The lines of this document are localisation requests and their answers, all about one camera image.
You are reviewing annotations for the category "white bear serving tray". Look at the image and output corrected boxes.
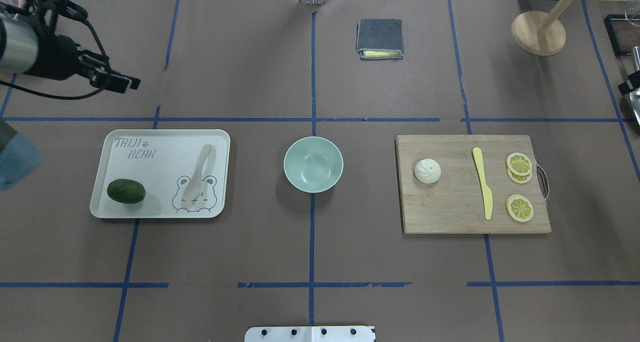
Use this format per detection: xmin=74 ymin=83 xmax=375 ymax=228
xmin=90 ymin=129 xmax=231 ymax=219

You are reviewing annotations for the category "dark green avocado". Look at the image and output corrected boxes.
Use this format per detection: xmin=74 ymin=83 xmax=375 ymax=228
xmin=106 ymin=178 xmax=147 ymax=205

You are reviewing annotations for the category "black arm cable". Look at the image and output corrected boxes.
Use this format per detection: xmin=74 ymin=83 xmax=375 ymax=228
xmin=0 ymin=0 xmax=113 ymax=101

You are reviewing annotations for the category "top lemon slice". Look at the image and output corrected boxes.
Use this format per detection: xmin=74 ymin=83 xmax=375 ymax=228
xmin=505 ymin=152 xmax=533 ymax=177

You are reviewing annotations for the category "light green bowl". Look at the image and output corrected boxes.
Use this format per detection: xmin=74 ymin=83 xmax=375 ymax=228
xmin=283 ymin=135 xmax=345 ymax=194

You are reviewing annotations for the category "lower stacked lemon slice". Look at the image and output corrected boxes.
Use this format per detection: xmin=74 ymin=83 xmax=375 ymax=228
xmin=507 ymin=168 xmax=533 ymax=184

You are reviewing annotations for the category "white steamed bun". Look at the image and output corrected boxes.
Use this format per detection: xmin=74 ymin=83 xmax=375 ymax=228
xmin=413 ymin=159 xmax=442 ymax=184

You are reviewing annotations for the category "bamboo cutting board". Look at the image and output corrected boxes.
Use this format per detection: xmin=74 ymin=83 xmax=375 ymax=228
xmin=395 ymin=134 xmax=552 ymax=234

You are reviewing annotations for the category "single lemon slice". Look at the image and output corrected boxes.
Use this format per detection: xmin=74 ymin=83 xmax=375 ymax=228
xmin=505 ymin=194 xmax=535 ymax=223

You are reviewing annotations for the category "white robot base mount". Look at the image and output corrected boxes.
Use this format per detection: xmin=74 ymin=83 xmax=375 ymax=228
xmin=244 ymin=325 xmax=377 ymax=342

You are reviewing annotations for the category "white ceramic soup spoon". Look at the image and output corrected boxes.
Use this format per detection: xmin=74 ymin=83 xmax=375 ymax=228
xmin=182 ymin=144 xmax=213 ymax=202

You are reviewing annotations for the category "grey folded cloth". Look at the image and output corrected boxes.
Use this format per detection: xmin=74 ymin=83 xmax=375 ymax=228
xmin=356 ymin=19 xmax=405 ymax=60

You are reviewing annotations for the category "dark tray with glasses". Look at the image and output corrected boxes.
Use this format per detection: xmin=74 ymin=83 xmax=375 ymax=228
xmin=603 ymin=14 xmax=640 ymax=57

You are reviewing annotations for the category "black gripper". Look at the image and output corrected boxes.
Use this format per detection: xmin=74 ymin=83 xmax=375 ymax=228
xmin=22 ymin=0 xmax=141 ymax=94

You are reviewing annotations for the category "wooden mug tree stand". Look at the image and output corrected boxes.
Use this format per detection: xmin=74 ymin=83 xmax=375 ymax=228
xmin=510 ymin=0 xmax=617 ymax=57

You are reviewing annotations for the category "yellow plastic knife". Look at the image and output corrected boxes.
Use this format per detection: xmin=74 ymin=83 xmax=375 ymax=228
xmin=471 ymin=146 xmax=494 ymax=221

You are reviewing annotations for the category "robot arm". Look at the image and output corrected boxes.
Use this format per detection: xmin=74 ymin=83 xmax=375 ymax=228
xmin=0 ymin=0 xmax=141 ymax=101

